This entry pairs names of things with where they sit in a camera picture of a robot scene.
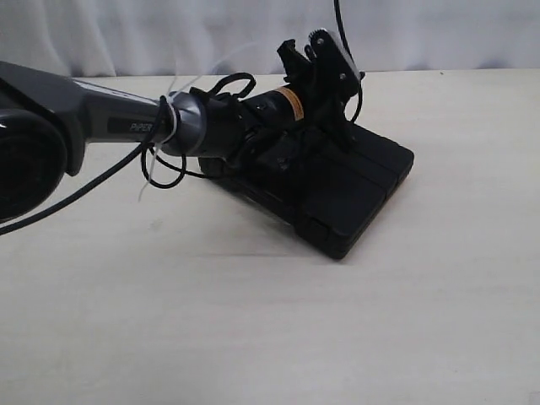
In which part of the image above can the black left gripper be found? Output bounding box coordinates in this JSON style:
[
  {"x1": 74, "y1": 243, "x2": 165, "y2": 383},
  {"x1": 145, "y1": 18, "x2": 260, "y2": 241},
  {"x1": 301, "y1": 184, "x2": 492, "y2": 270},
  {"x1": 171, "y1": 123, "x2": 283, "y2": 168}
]
[{"x1": 240, "y1": 40, "x2": 354, "y2": 167}]

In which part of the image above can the black plastic case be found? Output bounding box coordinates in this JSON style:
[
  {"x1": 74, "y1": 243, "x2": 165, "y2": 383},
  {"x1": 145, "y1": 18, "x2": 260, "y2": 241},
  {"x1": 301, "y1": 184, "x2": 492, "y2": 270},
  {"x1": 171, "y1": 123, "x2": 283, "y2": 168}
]
[{"x1": 198, "y1": 124, "x2": 414, "y2": 260}]

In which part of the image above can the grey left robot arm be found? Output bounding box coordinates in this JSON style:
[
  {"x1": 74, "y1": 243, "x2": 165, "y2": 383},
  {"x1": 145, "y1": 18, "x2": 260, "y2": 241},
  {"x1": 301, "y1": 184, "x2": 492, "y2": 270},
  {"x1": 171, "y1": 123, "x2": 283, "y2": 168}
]
[{"x1": 1, "y1": 30, "x2": 365, "y2": 222}]

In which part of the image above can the white zip tie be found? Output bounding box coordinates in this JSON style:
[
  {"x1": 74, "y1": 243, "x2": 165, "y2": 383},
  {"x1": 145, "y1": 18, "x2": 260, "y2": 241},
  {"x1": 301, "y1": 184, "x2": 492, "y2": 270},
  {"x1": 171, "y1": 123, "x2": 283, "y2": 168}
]
[{"x1": 137, "y1": 41, "x2": 262, "y2": 205}]

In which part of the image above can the white curtain backdrop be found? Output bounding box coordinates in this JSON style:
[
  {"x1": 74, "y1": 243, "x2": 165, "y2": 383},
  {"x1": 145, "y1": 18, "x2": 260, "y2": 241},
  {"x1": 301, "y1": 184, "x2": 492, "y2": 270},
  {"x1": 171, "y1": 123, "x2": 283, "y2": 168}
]
[{"x1": 1, "y1": 1, "x2": 539, "y2": 77}]

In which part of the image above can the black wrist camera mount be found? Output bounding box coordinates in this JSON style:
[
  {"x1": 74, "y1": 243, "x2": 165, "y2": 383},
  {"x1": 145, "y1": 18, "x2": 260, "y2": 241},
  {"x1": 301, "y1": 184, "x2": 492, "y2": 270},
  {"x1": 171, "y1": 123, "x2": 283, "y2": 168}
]
[{"x1": 309, "y1": 29, "x2": 365, "y2": 100}]

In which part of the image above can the black thin camera cable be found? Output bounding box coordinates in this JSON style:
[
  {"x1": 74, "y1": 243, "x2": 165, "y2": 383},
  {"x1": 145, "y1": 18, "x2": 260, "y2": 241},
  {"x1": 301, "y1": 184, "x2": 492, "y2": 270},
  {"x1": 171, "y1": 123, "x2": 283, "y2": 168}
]
[{"x1": 0, "y1": 0, "x2": 368, "y2": 237}]

